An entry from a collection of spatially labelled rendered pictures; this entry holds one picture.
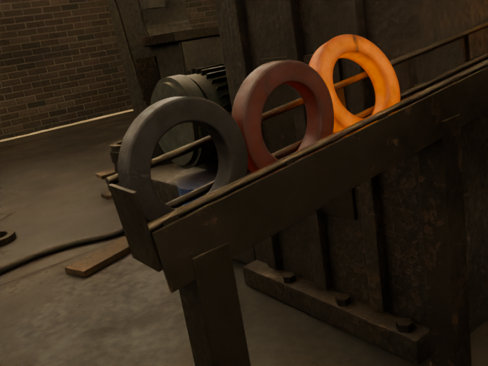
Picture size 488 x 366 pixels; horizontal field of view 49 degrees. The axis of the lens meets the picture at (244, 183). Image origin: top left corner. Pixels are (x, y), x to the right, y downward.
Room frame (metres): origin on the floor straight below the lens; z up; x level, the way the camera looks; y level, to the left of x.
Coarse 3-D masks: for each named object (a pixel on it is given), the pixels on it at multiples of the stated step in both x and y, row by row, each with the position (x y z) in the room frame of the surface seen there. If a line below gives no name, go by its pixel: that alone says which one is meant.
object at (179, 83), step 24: (192, 72) 2.26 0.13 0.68; (216, 72) 2.19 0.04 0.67; (168, 96) 2.14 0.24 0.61; (192, 96) 2.05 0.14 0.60; (216, 96) 2.11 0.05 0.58; (168, 144) 2.20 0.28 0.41; (168, 168) 2.42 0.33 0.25; (192, 168) 2.35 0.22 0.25; (216, 168) 2.22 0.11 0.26; (168, 192) 2.18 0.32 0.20
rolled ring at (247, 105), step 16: (272, 64) 0.78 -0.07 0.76; (288, 64) 0.79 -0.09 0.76; (304, 64) 0.81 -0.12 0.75; (256, 80) 0.76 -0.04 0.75; (272, 80) 0.77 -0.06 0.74; (288, 80) 0.79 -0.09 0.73; (304, 80) 0.81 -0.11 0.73; (320, 80) 0.83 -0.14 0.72; (240, 96) 0.76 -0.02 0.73; (256, 96) 0.75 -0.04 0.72; (304, 96) 0.83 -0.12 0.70; (320, 96) 0.82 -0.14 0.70; (240, 112) 0.75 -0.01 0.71; (256, 112) 0.75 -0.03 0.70; (320, 112) 0.82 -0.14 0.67; (240, 128) 0.74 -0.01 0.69; (256, 128) 0.75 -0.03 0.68; (320, 128) 0.82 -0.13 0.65; (256, 144) 0.74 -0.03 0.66; (304, 144) 0.83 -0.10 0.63; (256, 160) 0.74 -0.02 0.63; (272, 160) 0.76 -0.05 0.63
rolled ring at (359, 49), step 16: (320, 48) 0.92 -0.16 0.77; (336, 48) 0.91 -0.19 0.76; (352, 48) 0.93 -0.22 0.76; (368, 48) 0.95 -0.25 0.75; (320, 64) 0.88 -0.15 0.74; (368, 64) 0.95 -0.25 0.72; (384, 64) 0.95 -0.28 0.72; (384, 80) 0.94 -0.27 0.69; (336, 96) 0.87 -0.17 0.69; (384, 96) 0.93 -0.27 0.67; (336, 112) 0.86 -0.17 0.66; (336, 128) 0.86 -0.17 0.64
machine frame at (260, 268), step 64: (256, 0) 1.50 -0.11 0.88; (320, 0) 1.30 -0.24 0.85; (384, 0) 1.15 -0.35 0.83; (448, 0) 1.14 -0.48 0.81; (256, 64) 1.53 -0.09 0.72; (448, 64) 1.14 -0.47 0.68; (384, 192) 1.19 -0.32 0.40; (256, 256) 1.66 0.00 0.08; (320, 256) 1.35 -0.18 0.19; (384, 256) 1.20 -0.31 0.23; (384, 320) 1.17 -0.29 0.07
